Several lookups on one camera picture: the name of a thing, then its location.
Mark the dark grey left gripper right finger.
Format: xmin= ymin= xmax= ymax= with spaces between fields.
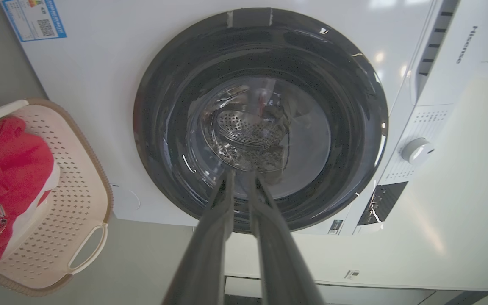
xmin=249 ymin=171 xmax=325 ymax=305

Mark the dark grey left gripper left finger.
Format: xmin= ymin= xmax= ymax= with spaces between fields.
xmin=162 ymin=169 xmax=236 ymax=305

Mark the cream perforated plastic laundry basket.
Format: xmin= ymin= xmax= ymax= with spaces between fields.
xmin=0 ymin=99 xmax=114 ymax=297

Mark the black washer display panel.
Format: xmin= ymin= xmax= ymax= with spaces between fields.
xmin=357 ymin=181 xmax=409 ymax=226

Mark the perforated steel washer drum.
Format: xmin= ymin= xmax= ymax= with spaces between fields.
xmin=209 ymin=85 xmax=296 ymax=172

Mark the round black washing machine door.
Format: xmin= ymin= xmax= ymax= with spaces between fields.
xmin=133 ymin=7 xmax=389 ymax=234

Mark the white round control knob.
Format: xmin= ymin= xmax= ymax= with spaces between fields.
xmin=401 ymin=137 xmax=435 ymax=165

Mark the white front-load washing machine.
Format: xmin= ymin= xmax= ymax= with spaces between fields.
xmin=0 ymin=0 xmax=488 ymax=293

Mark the red and white garment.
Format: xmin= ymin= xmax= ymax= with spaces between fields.
xmin=0 ymin=116 xmax=61 ymax=261

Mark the white detergent drawer front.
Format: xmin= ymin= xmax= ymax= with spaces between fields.
xmin=409 ymin=0 xmax=461 ymax=105

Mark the blue energy label sticker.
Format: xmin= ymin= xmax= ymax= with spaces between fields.
xmin=0 ymin=0 xmax=67 ymax=42

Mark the black door handle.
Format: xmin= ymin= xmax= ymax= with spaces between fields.
xmin=227 ymin=8 xmax=273 ymax=28

